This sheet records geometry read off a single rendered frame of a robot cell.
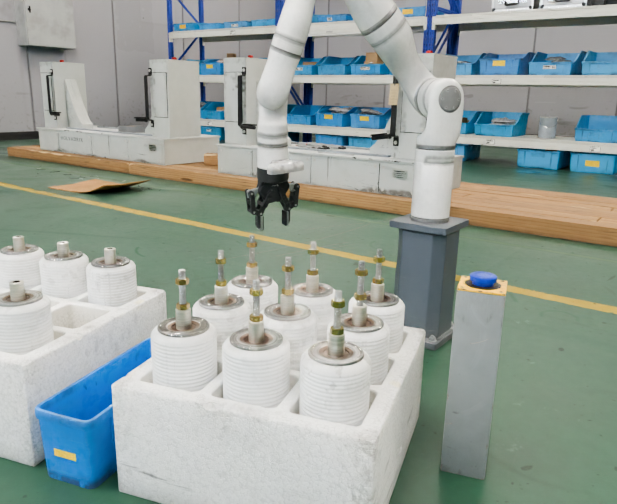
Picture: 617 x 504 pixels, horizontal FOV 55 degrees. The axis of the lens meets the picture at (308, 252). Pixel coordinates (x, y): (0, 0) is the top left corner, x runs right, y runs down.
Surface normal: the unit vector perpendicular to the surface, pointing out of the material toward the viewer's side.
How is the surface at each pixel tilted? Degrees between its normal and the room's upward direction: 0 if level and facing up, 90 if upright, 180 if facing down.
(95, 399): 88
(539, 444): 0
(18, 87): 90
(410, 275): 90
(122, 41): 90
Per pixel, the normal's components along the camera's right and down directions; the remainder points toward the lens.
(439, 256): 0.15, 0.26
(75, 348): 0.94, 0.11
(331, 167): -0.59, 0.20
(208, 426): -0.34, 0.24
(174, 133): 0.80, 0.17
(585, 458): 0.02, -0.96
